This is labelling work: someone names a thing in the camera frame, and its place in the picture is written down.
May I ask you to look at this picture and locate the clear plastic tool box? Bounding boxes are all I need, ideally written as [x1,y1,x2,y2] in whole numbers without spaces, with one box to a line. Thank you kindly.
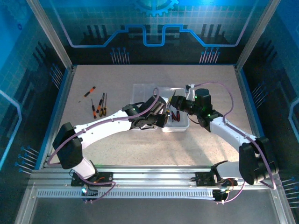
[129,83,190,133]

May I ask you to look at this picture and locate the slim orange black screwdriver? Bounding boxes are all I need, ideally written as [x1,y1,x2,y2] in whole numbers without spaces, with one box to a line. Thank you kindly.
[78,86,96,103]

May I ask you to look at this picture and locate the right black electronics module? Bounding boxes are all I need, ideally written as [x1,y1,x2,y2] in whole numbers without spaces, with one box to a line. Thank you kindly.
[213,188,231,203]

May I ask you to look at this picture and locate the black electronics module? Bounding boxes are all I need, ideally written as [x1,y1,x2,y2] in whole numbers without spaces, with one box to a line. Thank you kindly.
[81,184,99,203]
[213,188,231,203]

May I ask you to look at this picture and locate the left black electronics module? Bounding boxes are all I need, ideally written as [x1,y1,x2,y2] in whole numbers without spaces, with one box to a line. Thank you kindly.
[81,184,99,203]

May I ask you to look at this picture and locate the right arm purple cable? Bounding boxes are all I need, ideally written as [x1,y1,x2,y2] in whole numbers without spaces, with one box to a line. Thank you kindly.
[186,81,276,205]

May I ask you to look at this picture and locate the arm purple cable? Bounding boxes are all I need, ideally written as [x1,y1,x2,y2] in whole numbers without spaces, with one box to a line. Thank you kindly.
[48,86,161,204]
[186,81,276,205]

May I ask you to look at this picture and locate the aluminium blue side rail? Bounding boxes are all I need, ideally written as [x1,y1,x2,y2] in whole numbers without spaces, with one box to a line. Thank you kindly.
[35,65,78,170]
[235,65,276,170]

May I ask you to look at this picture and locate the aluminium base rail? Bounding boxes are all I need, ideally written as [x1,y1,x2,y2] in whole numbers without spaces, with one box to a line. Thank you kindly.
[29,165,282,190]

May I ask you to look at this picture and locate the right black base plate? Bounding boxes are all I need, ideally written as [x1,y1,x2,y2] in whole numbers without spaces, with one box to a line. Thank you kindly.
[195,171,238,187]

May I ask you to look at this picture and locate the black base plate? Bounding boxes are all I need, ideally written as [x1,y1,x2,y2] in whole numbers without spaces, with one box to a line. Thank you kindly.
[71,171,114,187]
[195,171,238,187]

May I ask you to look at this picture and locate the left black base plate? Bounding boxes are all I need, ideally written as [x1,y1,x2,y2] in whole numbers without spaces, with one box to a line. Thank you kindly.
[71,171,114,187]

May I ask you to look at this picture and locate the slotted grey cable duct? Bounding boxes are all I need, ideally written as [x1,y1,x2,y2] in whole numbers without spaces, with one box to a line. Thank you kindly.
[36,189,216,199]

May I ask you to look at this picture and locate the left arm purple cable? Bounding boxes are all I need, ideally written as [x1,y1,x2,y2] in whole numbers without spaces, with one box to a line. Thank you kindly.
[48,86,161,204]

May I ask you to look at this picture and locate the aluminium frame post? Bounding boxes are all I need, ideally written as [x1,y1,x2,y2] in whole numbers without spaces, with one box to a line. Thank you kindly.
[26,0,73,70]
[235,0,281,70]

